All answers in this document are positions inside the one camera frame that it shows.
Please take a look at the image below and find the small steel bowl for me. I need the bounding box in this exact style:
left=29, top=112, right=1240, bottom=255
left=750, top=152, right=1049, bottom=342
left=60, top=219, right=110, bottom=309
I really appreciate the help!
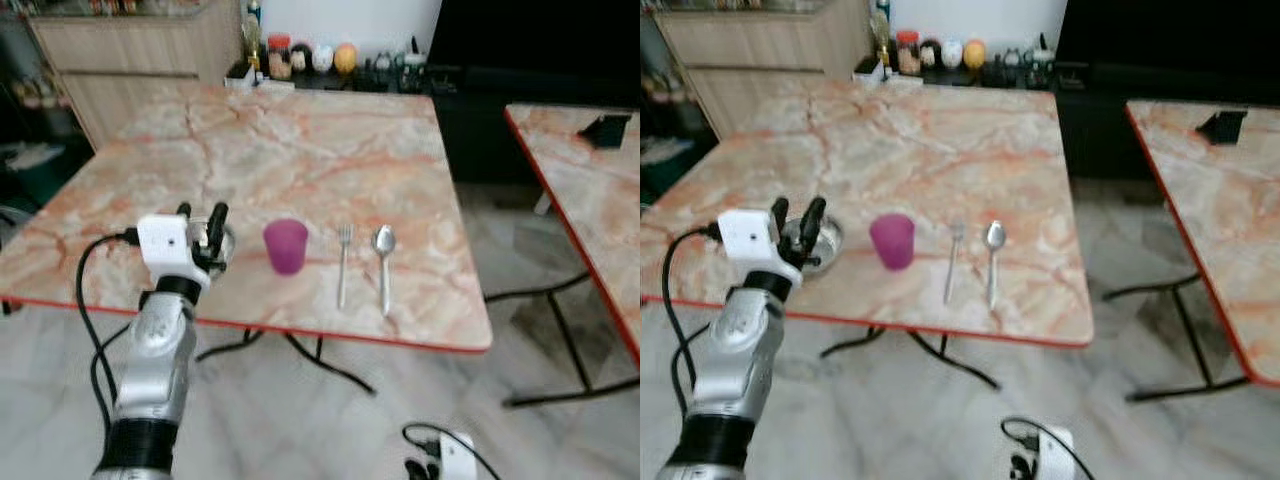
left=190, top=219, right=239, bottom=273
left=779, top=214, right=847, bottom=278

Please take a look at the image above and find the purple plastic cup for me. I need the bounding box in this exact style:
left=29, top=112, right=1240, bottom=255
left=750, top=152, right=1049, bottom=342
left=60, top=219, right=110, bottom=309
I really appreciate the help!
left=869, top=212, right=917, bottom=272
left=263, top=219, right=310, bottom=276

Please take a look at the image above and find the silver metal fork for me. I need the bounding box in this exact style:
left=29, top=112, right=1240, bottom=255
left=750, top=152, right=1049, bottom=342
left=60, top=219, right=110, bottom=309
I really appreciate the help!
left=336, top=224, right=356, bottom=310
left=943, top=219, right=967, bottom=306

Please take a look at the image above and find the dark cluttered storage rack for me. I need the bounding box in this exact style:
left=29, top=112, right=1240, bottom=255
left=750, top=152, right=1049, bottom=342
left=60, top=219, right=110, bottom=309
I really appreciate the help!
left=640, top=15, right=706, bottom=206
left=0, top=15, right=97, bottom=213

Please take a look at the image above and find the light wooden drawer cabinet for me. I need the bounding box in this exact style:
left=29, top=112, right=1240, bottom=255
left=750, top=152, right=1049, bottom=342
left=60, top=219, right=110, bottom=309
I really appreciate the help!
left=654, top=0, right=877, bottom=143
left=28, top=0, right=247, bottom=148

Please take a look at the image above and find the silver metal spoon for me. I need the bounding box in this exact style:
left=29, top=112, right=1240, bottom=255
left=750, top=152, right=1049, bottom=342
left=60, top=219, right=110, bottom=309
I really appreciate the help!
left=371, top=224, right=399, bottom=317
left=984, top=220, right=1008, bottom=310

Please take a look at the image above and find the glass jar red lid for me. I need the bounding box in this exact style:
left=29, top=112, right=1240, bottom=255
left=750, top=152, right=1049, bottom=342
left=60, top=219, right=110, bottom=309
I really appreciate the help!
left=895, top=29, right=921, bottom=78
left=266, top=33, right=294, bottom=82

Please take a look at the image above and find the tall clear bottle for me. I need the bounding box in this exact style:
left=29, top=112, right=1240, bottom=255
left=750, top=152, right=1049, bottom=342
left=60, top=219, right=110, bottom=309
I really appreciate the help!
left=243, top=0, right=265, bottom=74
left=871, top=0, right=893, bottom=71

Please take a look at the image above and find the small black angular object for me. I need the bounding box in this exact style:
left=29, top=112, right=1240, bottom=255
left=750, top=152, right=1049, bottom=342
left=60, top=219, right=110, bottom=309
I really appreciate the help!
left=577, top=112, right=634, bottom=152
left=1196, top=109, right=1250, bottom=147

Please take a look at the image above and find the large black cabinet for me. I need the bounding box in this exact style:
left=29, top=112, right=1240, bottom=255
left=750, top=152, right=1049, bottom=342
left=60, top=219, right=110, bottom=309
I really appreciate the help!
left=1054, top=0, right=1280, bottom=183
left=428, top=0, right=641, bottom=187

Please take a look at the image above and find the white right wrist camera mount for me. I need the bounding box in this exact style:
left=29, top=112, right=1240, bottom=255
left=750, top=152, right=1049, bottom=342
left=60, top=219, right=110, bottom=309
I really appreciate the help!
left=1034, top=426, right=1078, bottom=480
left=437, top=431, right=480, bottom=480

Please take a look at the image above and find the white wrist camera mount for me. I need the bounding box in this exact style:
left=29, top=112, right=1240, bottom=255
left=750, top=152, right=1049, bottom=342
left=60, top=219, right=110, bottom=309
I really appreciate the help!
left=1034, top=426, right=1078, bottom=480
left=137, top=213, right=217, bottom=291
left=437, top=431, right=480, bottom=480
left=718, top=209, right=793, bottom=277

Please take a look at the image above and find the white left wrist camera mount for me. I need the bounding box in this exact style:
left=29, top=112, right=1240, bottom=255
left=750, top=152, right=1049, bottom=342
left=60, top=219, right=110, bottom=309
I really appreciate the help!
left=137, top=213, right=217, bottom=291
left=718, top=209, right=793, bottom=277

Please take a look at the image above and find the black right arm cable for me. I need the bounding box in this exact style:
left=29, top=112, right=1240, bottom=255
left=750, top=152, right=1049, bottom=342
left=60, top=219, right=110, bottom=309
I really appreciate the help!
left=1000, top=416, right=1098, bottom=480
left=401, top=421, right=502, bottom=480

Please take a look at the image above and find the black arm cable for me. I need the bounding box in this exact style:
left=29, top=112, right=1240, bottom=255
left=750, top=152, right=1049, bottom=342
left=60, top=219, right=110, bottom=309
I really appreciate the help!
left=661, top=226, right=727, bottom=423
left=401, top=421, right=502, bottom=480
left=75, top=230, right=141, bottom=441
left=1000, top=416, right=1098, bottom=480

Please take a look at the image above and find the black metal table leg frame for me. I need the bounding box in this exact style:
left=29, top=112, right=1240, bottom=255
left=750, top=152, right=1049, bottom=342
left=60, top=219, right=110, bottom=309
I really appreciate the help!
left=194, top=327, right=379, bottom=397
left=484, top=268, right=641, bottom=409
left=1101, top=273, right=1253, bottom=404
left=820, top=327, right=1002, bottom=392

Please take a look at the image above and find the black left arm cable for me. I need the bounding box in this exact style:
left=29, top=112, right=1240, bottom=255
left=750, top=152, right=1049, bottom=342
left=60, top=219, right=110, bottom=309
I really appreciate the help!
left=661, top=226, right=727, bottom=423
left=75, top=230, right=141, bottom=441

